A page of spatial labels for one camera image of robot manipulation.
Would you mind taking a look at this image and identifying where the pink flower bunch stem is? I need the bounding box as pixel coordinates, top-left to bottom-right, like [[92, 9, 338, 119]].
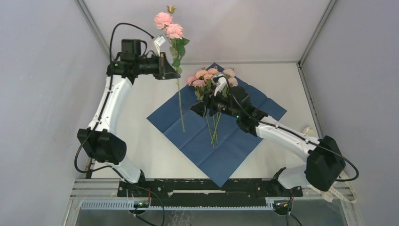
[[211, 68, 238, 143]]

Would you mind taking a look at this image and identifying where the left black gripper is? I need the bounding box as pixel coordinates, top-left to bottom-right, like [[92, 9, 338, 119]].
[[135, 52, 180, 80]]

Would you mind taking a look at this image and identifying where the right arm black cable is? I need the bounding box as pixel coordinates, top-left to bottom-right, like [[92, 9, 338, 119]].
[[215, 74, 359, 182]]

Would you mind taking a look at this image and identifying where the left circuit board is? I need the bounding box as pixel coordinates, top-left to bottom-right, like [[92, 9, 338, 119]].
[[133, 201, 150, 209]]

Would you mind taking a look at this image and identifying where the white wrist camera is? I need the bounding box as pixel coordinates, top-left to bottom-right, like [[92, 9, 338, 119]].
[[152, 35, 167, 48], [213, 75, 228, 96]]

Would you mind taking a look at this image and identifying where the white printed ribbon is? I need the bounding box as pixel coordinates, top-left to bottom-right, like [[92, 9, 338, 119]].
[[301, 126, 359, 204]]

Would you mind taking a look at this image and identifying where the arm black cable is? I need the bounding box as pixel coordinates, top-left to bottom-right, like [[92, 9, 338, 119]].
[[215, 74, 359, 182], [73, 22, 155, 174]]

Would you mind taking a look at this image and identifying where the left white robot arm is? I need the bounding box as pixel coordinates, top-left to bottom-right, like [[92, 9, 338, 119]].
[[77, 39, 180, 196]]

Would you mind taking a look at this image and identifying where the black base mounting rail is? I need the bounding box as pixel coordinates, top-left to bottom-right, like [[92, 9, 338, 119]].
[[117, 178, 303, 208]]

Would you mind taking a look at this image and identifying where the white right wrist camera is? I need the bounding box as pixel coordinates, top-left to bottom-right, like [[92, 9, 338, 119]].
[[213, 75, 228, 96]]

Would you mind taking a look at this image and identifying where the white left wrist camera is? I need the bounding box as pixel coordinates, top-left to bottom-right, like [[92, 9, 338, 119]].
[[152, 35, 167, 48]]

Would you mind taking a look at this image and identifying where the blue wrapping paper sheet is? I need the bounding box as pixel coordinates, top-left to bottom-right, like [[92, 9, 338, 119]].
[[146, 62, 287, 188]]

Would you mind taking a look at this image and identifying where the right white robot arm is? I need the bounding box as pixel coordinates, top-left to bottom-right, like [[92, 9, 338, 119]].
[[190, 87, 346, 196]]

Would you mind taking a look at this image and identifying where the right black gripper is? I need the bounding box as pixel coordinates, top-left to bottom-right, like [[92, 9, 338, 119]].
[[189, 85, 240, 119]]

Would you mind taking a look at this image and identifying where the white slotted cable duct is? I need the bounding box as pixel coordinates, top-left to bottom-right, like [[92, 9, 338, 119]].
[[80, 199, 276, 211]]

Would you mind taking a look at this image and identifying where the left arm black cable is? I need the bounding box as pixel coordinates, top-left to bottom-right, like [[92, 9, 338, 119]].
[[73, 22, 155, 174]]

